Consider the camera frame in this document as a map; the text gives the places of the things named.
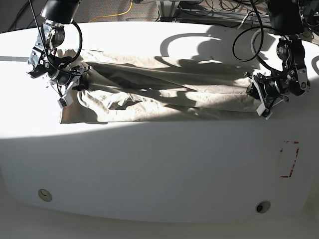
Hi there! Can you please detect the aluminium frame with cables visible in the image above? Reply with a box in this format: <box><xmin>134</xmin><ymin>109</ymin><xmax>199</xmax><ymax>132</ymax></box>
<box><xmin>156</xmin><ymin>0</ymin><xmax>319</xmax><ymax>38</ymax></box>

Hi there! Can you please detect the left round table grommet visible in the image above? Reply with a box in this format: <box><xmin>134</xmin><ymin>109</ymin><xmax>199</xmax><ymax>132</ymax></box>
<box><xmin>38</xmin><ymin>189</ymin><xmax>52</xmax><ymax>202</ymax></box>

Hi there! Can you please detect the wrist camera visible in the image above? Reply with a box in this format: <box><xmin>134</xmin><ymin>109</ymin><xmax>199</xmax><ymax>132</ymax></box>
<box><xmin>58</xmin><ymin>95</ymin><xmax>73</xmax><ymax>108</ymax></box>
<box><xmin>256</xmin><ymin>104</ymin><xmax>272</xmax><ymax>120</ymax></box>

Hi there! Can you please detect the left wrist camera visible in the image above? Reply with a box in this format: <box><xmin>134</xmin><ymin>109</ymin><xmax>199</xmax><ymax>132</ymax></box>
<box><xmin>256</xmin><ymin>104</ymin><xmax>272</xmax><ymax>120</ymax></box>

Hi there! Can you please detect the right round table grommet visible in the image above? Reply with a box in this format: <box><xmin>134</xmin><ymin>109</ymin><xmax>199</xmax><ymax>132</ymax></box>
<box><xmin>255</xmin><ymin>201</ymin><xmax>271</xmax><ymax>214</ymax></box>

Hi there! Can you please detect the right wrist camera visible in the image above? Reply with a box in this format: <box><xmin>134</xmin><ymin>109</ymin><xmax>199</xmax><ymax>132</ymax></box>
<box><xmin>58</xmin><ymin>95</ymin><xmax>73</xmax><ymax>108</ymax></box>

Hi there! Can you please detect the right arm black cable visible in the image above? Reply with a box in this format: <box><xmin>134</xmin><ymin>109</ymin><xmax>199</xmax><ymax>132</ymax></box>
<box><xmin>28</xmin><ymin>0</ymin><xmax>83</xmax><ymax>78</ymax></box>

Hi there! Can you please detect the round table grommet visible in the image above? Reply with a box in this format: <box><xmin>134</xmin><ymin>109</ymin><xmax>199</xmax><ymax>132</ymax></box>
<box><xmin>255</xmin><ymin>201</ymin><xmax>271</xmax><ymax>214</ymax></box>
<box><xmin>38</xmin><ymin>189</ymin><xmax>52</xmax><ymax>202</ymax></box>

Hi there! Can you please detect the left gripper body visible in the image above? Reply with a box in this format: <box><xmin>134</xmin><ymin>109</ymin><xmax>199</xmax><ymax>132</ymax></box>
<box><xmin>266</xmin><ymin>77</ymin><xmax>286</xmax><ymax>100</ymax></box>

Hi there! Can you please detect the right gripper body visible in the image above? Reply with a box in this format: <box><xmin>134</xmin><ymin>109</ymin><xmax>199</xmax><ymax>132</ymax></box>
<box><xmin>49</xmin><ymin>69</ymin><xmax>80</xmax><ymax>87</ymax></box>

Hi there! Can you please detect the red tape rectangle marking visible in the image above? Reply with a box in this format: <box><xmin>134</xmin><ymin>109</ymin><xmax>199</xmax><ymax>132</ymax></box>
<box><xmin>277</xmin><ymin>141</ymin><xmax>300</xmax><ymax>178</ymax></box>

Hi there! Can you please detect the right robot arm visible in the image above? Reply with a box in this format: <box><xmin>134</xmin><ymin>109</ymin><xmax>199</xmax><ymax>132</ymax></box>
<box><xmin>27</xmin><ymin>0</ymin><xmax>91</xmax><ymax>107</ymax></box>

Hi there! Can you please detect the yellow cable on floor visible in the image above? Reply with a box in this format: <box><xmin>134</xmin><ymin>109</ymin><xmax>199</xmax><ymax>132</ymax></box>
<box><xmin>89</xmin><ymin>0</ymin><xmax>133</xmax><ymax>23</ymax></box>

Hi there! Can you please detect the beige t-shirt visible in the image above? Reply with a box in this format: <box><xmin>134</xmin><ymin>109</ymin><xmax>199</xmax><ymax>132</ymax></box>
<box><xmin>60</xmin><ymin>50</ymin><xmax>260</xmax><ymax>124</ymax></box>

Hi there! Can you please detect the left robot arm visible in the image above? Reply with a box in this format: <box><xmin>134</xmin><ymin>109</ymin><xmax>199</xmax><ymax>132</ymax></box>
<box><xmin>246</xmin><ymin>0</ymin><xmax>310</xmax><ymax>118</ymax></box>

